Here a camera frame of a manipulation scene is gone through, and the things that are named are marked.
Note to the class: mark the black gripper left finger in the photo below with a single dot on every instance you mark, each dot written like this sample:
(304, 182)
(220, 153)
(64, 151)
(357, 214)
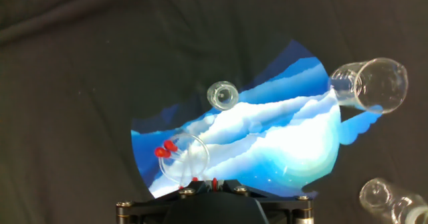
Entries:
(147, 212)

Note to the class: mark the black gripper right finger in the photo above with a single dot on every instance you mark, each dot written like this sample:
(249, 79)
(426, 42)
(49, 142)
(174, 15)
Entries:
(287, 210)

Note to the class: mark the glass beaker holding droppers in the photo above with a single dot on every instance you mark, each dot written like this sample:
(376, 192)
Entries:
(197, 157)

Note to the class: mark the clear wide-mouth glass bottle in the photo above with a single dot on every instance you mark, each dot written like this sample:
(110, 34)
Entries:
(394, 204)

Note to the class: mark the small clear glass vial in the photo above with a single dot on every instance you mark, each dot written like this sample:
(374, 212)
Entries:
(222, 95)

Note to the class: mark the clear glass beaker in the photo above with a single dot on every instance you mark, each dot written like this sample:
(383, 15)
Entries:
(374, 87)

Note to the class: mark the black cloth with blue print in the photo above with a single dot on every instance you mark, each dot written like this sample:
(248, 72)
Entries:
(67, 83)

